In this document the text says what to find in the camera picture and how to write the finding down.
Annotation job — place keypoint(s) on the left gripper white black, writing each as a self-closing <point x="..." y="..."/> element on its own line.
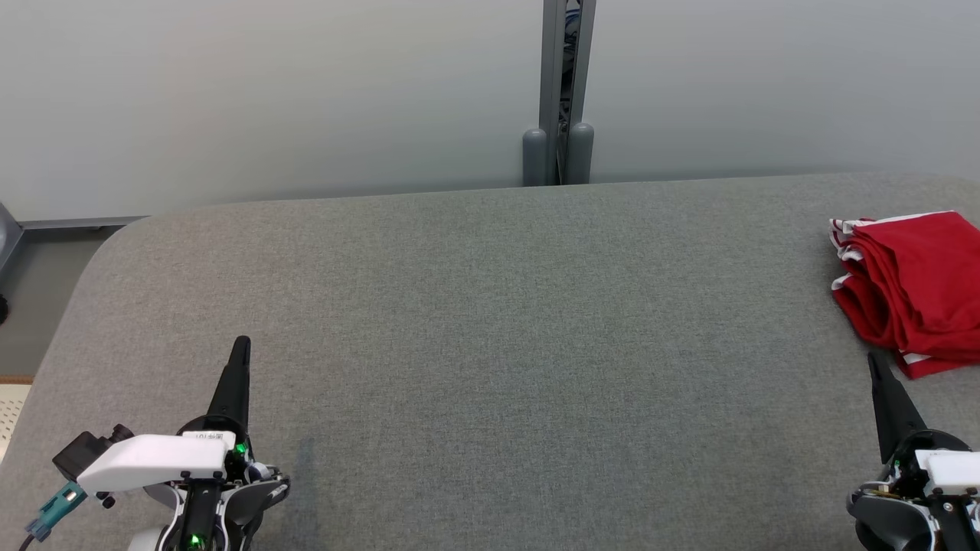
<point x="153" y="459"/>

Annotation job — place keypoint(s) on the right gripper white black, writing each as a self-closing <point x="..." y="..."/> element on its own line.
<point x="949" y="468"/>

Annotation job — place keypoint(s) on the red basketball jersey number 23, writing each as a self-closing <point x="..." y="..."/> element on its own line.
<point x="938" y="366"/>

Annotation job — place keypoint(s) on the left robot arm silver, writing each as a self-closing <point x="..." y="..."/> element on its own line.
<point x="199" y="513"/>

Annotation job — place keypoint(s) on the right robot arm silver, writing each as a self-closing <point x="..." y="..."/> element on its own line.
<point x="888" y="524"/>

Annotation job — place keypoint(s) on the cream perforated laundry basket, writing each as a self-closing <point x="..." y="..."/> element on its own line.
<point x="11" y="413"/>

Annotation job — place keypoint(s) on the grey cart leg with caster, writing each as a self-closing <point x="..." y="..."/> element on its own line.
<point x="8" y="237"/>

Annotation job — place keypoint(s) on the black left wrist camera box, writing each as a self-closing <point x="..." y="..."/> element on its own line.
<point x="76" y="455"/>

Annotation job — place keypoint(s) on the grey partition joint post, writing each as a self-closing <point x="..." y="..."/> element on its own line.
<point x="566" y="76"/>

